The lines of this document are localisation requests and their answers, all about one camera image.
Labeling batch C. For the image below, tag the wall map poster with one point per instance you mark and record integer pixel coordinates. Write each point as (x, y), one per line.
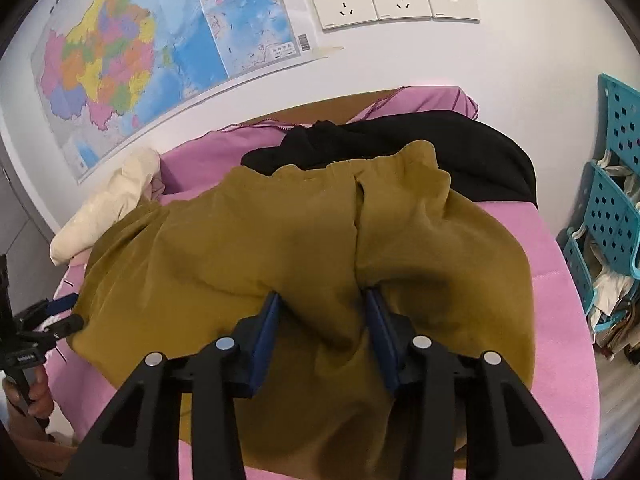
(125, 60)

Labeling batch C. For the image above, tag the cream cloth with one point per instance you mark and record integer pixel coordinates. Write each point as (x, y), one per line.
(110, 200)

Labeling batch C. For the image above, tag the black garment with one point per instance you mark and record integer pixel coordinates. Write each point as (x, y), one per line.
(475, 155)

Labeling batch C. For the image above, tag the teal perforated shelf rack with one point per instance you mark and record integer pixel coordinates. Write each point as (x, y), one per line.
(612, 210)

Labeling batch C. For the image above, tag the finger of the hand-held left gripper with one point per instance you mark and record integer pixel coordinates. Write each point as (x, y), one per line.
(57, 306)
(65, 327)

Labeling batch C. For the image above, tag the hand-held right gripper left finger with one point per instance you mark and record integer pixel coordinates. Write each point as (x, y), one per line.
(265, 340)

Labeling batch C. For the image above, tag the person's left hand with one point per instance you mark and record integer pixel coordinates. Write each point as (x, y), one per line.
(39, 400)

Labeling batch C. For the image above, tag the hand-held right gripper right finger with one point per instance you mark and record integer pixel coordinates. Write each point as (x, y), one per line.
(382, 335)

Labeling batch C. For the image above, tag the pink blanket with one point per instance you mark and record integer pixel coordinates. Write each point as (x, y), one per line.
(560, 310)

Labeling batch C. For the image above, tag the white paper bag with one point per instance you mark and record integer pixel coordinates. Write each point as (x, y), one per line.
(612, 285)

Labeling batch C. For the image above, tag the mustard brown pants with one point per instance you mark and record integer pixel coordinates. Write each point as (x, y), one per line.
(300, 240)

